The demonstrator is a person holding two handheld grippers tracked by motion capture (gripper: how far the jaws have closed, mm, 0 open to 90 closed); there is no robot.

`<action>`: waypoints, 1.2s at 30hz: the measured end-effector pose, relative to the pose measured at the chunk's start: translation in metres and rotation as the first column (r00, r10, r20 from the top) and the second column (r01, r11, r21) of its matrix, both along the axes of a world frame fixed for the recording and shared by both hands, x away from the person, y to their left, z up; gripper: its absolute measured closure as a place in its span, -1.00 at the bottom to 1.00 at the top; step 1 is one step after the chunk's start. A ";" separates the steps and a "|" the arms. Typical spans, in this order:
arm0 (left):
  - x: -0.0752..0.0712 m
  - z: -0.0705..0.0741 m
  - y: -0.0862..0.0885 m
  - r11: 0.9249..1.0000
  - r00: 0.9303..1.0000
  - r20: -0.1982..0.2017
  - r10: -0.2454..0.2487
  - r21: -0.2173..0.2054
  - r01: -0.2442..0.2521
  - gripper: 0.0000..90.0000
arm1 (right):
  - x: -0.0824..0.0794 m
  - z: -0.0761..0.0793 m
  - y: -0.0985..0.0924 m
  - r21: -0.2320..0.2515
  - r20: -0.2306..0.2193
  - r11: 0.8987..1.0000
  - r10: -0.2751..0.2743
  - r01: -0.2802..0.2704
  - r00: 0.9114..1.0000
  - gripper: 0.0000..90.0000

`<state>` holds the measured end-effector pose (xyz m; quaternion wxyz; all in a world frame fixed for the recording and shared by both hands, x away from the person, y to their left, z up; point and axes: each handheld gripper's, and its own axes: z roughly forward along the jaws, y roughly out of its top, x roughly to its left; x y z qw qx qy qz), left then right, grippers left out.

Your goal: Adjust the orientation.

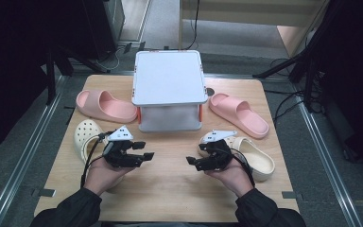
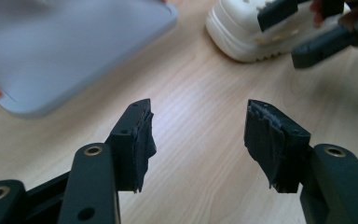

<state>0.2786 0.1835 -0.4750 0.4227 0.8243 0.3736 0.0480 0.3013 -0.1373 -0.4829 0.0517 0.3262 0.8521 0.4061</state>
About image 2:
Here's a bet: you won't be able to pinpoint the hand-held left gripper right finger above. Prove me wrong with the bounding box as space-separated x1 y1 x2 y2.
243 99 358 224

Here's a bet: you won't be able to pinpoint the cream clog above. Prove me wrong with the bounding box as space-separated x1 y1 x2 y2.
205 0 352 63

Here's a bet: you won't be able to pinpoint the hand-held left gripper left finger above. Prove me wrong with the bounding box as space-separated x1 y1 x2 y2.
58 98 157 224

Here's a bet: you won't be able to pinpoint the grey shoe rack orange posts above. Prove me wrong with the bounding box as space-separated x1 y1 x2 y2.
0 0 179 119

